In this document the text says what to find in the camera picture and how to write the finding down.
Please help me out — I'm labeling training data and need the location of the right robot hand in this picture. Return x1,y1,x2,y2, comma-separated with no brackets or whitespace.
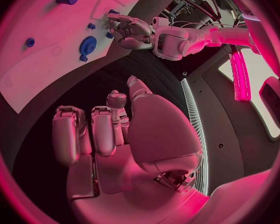
51,75,211,224

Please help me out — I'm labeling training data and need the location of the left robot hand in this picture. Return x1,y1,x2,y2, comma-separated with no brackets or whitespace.
106,12,155,50

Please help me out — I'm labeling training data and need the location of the white task board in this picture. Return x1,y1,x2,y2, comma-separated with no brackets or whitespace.
0,0,155,114

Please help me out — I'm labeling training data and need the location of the blue gear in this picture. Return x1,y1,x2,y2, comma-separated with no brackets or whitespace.
78,36,98,56

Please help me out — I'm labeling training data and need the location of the metal equipment rack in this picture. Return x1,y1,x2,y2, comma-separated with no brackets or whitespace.
158,0,244,28

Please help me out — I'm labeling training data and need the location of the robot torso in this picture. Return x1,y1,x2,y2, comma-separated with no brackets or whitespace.
180,3,280,198

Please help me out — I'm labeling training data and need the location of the glowing light bar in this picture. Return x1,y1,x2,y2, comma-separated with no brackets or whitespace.
230,50,252,103

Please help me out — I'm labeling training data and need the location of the blue round peg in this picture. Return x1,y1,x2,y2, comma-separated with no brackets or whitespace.
24,37,36,48

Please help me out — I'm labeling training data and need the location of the white cable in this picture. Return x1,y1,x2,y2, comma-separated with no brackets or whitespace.
168,20,247,29

